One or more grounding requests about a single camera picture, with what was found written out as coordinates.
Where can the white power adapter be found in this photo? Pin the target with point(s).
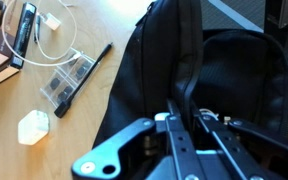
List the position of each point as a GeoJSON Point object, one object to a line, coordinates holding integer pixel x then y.
{"type": "Point", "coordinates": [33, 127]}

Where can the small white charger plug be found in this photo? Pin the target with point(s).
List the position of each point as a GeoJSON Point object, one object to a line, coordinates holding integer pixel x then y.
{"type": "Point", "coordinates": [51, 21]}

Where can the clear plastic ear-tip box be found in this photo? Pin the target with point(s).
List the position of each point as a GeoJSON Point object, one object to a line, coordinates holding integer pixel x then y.
{"type": "Point", "coordinates": [67, 77]}

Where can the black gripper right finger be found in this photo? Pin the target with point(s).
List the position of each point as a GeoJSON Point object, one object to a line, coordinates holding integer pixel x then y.
{"type": "Point", "coordinates": [239, 150]}

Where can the black pen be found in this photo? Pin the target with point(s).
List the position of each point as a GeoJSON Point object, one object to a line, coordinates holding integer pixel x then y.
{"type": "Point", "coordinates": [65, 105]}

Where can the black zip case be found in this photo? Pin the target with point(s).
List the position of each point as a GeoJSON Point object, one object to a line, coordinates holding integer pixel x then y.
{"type": "Point", "coordinates": [235, 72]}

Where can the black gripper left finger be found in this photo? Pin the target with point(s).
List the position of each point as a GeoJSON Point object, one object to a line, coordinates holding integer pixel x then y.
{"type": "Point", "coordinates": [147, 149]}

